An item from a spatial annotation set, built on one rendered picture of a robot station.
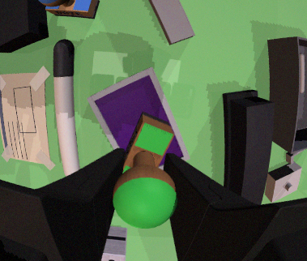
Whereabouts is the green-handled stamp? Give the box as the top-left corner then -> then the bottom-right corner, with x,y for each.
112,112 -> 178,229

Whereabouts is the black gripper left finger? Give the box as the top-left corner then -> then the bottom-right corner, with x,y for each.
0,149 -> 124,261

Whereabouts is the blue-handled rubber stamp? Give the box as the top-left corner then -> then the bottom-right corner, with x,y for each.
39,0 -> 100,19

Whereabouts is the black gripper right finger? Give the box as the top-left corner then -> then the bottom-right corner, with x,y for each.
163,153 -> 307,261

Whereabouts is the cream inspection card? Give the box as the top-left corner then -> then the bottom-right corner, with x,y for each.
0,66 -> 55,170

